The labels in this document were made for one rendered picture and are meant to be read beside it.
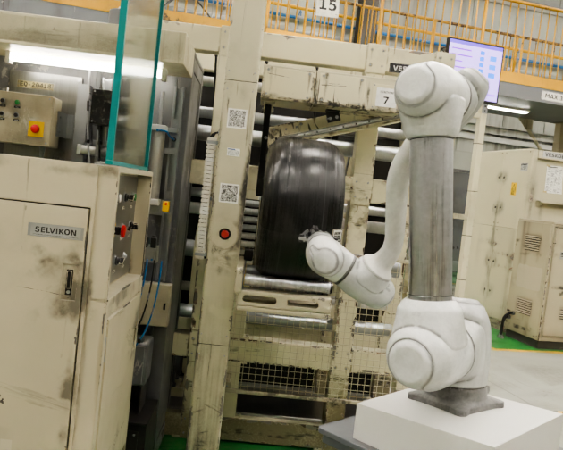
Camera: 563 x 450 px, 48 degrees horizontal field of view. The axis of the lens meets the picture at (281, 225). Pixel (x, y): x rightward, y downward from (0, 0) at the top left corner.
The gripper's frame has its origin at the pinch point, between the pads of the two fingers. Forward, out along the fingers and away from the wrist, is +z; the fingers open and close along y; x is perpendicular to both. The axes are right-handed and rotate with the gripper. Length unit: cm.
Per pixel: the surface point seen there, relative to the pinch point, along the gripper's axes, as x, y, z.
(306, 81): -52, 5, 65
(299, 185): -13.4, 6.2, 14.7
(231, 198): -3.0, 31.1, 32.1
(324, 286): 24.8, -8.3, 20.5
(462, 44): -115, -157, 405
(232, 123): -32, 33, 36
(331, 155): -24.4, -5.1, 25.5
